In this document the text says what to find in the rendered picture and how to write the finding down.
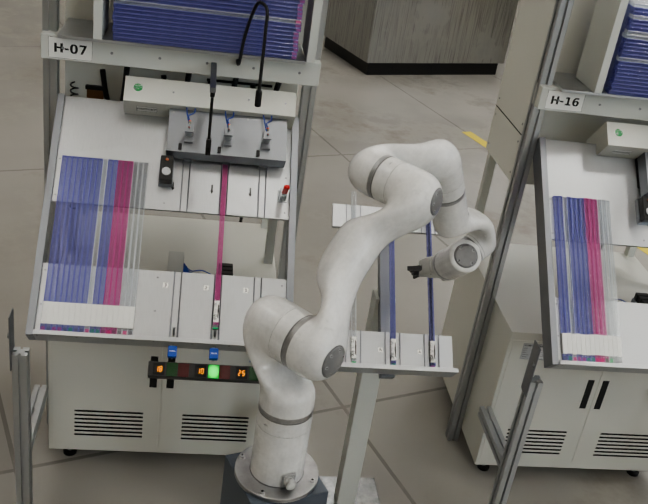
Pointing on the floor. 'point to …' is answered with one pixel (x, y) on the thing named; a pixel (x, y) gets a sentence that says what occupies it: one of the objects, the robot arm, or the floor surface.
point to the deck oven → (420, 35)
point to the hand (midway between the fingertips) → (429, 273)
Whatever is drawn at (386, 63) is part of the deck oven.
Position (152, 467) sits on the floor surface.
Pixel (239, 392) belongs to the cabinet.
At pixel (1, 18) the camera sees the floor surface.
